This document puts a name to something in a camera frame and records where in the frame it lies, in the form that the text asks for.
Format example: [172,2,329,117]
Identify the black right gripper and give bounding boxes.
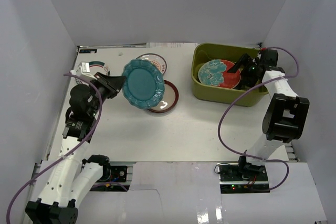
[228,54,262,88]

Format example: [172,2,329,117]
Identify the red teal flower plate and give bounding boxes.
[197,59,241,89]

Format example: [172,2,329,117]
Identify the teal scalloped plate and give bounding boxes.
[122,59,165,110]

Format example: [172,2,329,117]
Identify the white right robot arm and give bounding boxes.
[228,48,310,182]

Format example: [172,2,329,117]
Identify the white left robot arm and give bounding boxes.
[25,72,126,223]

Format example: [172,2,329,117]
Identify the white green rimmed plate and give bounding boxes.
[74,61,111,81]

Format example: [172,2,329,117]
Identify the blue label sticker left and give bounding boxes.
[79,49,97,54]

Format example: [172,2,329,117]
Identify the white orange sunburst plate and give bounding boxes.
[136,53,167,75]

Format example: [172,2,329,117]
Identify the red rimmed beige plate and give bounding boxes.
[148,80,179,113]

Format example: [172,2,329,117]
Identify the white papers at back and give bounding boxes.
[146,42,198,48]

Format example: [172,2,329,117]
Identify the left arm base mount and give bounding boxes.
[91,166,130,192]

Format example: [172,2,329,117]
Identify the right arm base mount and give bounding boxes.
[214,163,270,194]

